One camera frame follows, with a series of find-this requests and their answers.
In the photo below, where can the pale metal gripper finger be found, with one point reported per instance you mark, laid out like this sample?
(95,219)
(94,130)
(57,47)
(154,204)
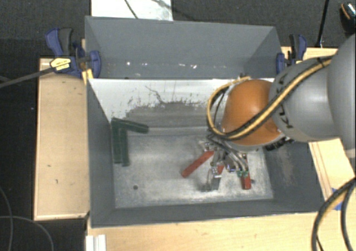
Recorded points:
(209,177)
(217,183)

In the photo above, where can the red-brown flat block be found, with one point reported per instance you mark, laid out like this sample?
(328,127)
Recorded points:
(196,165)
(246,182)
(221,169)

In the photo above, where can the dark green flat block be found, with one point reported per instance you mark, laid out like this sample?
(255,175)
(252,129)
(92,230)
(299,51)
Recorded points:
(117,147)
(130,125)

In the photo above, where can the grey metal bin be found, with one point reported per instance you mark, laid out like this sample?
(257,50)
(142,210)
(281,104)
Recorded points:
(167,49)

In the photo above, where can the pale wood board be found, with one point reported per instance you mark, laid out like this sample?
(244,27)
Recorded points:
(62,147)

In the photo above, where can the black cylinder on white bracket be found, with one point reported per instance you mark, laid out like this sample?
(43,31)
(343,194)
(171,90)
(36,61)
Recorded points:
(274,147)

